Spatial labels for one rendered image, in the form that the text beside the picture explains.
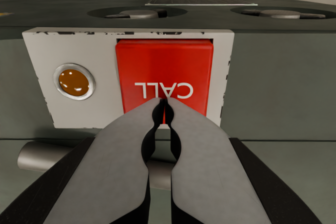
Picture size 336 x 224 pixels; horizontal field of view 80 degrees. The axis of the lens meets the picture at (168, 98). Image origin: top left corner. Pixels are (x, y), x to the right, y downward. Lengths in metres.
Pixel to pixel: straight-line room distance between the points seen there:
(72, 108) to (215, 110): 0.11
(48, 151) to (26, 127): 0.03
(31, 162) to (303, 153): 0.23
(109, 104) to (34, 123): 0.07
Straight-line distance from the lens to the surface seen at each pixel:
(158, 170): 0.18
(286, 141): 0.20
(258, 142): 0.19
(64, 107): 0.17
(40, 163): 0.19
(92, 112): 0.17
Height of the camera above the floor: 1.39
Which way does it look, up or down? 60 degrees down
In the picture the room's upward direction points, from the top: 179 degrees counter-clockwise
